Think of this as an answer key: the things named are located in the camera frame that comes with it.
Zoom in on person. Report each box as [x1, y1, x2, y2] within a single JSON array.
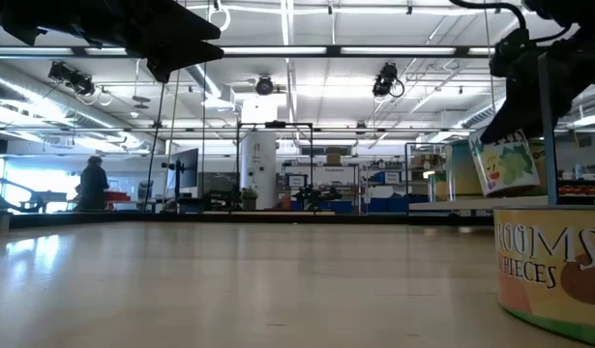
[[75, 154, 111, 213]]

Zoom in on pineapple picture tin can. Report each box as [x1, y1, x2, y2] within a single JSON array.
[[467, 127, 541, 198]]

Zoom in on black monitor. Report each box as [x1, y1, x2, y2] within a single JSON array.
[[162, 147, 200, 214]]

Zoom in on silver ventilation duct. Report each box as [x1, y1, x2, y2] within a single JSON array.
[[183, 62, 225, 101]]

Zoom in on black background robot arms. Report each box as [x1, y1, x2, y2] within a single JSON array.
[[294, 184, 344, 210]]

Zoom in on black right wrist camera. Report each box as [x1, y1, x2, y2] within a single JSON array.
[[489, 27, 538, 79]]

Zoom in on small green plant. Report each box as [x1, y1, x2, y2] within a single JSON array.
[[240, 187, 258, 211]]

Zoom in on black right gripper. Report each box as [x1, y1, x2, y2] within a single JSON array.
[[478, 21, 595, 145]]

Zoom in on black overhead beam light strips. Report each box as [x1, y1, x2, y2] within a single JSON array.
[[0, 44, 595, 60]]

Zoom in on white round pillar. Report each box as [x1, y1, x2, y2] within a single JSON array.
[[239, 130, 278, 211]]

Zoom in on Mushrooms Pieces label tin can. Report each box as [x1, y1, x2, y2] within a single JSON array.
[[492, 205, 595, 347]]

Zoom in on blue storage bins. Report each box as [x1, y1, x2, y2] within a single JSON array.
[[364, 195, 429, 214]]

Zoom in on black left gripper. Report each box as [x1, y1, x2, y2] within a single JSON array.
[[24, 0, 226, 84]]

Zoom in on black metal table frame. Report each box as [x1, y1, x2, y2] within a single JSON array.
[[0, 210, 496, 232]]

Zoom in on teal yellow label tin can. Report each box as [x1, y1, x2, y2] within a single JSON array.
[[445, 139, 478, 200]]

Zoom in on thin black overhead beam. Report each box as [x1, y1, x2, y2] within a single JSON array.
[[0, 126, 595, 134]]

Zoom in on black ceiling-mounted device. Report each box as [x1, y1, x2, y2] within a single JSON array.
[[372, 61, 405, 100], [254, 74, 275, 97], [46, 60, 97, 98]]

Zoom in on wooden shelf black metal frame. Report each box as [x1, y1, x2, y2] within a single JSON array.
[[405, 49, 595, 214]]

